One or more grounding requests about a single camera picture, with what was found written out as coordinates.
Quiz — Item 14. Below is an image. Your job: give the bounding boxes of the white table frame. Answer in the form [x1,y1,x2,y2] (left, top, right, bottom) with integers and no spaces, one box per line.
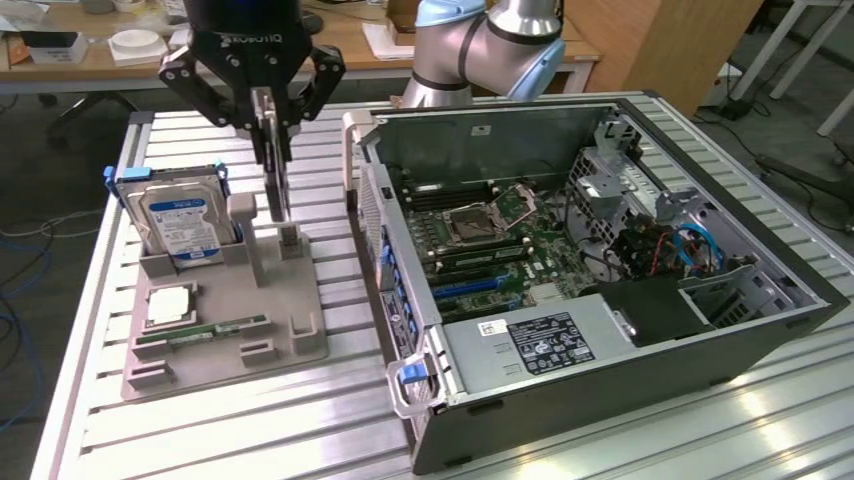
[729,0,854,137]

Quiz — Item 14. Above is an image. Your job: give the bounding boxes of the black power adapter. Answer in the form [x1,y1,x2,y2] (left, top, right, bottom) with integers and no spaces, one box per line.
[718,98,755,122]

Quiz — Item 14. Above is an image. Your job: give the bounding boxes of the green RAM stick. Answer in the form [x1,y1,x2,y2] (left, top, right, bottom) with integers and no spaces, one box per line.
[137,314,269,347]

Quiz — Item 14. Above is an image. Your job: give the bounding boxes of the hard disk in blue carrier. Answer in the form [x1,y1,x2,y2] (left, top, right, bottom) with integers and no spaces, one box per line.
[103,160,235,266]

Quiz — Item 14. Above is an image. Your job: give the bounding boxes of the silver CPU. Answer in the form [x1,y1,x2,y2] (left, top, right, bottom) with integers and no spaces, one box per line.
[147,288,193,324]

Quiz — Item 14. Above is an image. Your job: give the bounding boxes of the grey power supply unit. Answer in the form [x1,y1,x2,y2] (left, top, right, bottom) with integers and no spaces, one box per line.
[426,294,642,396]

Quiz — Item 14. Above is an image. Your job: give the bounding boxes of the metal disk bay cage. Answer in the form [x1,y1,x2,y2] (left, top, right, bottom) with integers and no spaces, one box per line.
[566,107,702,226]

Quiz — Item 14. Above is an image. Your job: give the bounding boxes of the red data wire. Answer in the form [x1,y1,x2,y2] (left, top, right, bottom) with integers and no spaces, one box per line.
[656,230,690,275]

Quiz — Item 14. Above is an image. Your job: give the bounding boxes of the wooden cabinet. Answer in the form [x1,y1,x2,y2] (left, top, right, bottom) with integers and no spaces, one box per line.
[585,0,768,117]

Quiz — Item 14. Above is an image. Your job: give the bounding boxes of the wooden desk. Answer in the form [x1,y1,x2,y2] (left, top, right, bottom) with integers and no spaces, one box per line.
[0,0,602,109]

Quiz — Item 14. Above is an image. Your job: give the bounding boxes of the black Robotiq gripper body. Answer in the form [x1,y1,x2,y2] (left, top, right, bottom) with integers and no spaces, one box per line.
[183,0,315,102]

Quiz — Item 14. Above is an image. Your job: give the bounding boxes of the black chair base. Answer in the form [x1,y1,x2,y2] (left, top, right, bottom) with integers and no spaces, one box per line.
[756,149,854,187]
[38,91,139,147]

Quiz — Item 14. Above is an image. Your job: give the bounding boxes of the silver chipset heatsink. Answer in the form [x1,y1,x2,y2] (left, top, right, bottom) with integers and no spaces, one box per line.
[526,284,566,307]

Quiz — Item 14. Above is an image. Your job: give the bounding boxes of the black open PC case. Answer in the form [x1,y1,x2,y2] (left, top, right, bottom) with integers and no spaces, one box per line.
[341,97,853,476]

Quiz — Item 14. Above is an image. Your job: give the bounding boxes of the white square plastic holder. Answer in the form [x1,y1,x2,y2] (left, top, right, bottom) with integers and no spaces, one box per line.
[107,28,175,67]

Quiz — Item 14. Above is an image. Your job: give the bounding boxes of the silver socket cover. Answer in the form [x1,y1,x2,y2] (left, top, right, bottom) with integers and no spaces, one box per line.
[493,183,544,224]

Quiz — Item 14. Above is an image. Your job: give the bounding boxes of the grey case handle blue tab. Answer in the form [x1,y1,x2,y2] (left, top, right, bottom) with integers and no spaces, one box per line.
[385,353,442,419]

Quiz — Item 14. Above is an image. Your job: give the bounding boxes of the stack of white papers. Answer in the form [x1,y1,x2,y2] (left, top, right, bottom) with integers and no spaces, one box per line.
[362,20,421,62]

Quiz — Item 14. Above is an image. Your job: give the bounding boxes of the black wire connector block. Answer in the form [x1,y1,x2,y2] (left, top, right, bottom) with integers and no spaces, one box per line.
[608,227,662,280]

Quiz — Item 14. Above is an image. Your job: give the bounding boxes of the blue floor cable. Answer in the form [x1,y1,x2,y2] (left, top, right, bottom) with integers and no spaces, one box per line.
[0,234,54,432]

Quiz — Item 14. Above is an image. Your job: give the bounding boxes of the white box black lid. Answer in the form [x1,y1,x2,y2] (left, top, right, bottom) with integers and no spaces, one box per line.
[18,30,90,65]

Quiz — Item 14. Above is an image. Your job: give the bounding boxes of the grey parts rack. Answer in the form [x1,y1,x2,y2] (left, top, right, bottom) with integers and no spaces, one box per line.
[118,192,333,402]

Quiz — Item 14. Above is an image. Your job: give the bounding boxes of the blue data wire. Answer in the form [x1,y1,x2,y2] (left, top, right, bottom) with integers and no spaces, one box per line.
[669,223,728,277]

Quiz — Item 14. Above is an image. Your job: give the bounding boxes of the low-profile GPU card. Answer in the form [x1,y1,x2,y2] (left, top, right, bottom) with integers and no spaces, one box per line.
[253,85,295,225]

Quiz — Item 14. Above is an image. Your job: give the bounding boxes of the grey metal bay bracket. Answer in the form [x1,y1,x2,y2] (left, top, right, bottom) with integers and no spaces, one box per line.
[677,252,827,332]

